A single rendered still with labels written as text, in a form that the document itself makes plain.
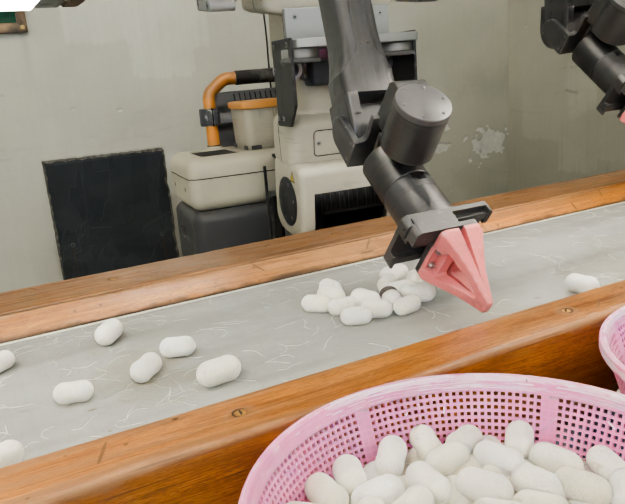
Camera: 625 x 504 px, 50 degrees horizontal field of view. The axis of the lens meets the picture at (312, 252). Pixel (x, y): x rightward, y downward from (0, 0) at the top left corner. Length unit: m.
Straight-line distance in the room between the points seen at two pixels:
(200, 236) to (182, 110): 1.20
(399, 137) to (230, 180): 0.97
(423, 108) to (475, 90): 2.64
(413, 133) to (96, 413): 0.37
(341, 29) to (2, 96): 2.02
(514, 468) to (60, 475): 0.27
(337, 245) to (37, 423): 0.46
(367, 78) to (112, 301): 0.37
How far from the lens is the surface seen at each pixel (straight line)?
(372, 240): 0.90
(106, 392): 0.59
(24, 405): 0.60
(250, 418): 0.46
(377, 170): 0.71
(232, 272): 0.81
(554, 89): 3.17
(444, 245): 0.64
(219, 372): 0.55
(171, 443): 0.44
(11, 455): 0.51
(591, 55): 1.15
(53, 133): 2.69
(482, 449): 0.46
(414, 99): 0.67
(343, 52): 0.77
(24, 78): 2.69
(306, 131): 1.37
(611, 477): 0.45
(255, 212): 1.63
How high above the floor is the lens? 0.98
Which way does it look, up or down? 15 degrees down
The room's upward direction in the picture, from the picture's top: 5 degrees counter-clockwise
